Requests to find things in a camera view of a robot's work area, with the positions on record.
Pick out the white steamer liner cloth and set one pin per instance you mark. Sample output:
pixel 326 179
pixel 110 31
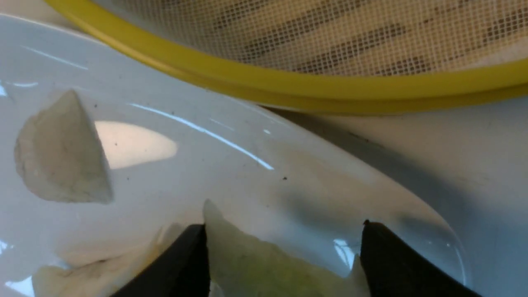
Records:
pixel 340 37

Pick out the pink dumpling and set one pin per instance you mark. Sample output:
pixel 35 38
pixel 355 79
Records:
pixel 59 156

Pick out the white square plate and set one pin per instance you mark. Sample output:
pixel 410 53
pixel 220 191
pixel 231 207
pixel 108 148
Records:
pixel 170 146

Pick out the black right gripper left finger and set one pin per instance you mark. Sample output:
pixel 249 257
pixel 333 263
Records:
pixel 180 271

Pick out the yellow-rimmed bamboo steamer basket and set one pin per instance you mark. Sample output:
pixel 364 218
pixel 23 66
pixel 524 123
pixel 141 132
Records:
pixel 359 95

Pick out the light green dumpling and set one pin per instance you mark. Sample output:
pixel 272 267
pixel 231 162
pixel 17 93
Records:
pixel 243 265

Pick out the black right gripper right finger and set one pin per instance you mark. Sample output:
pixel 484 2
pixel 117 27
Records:
pixel 394 269

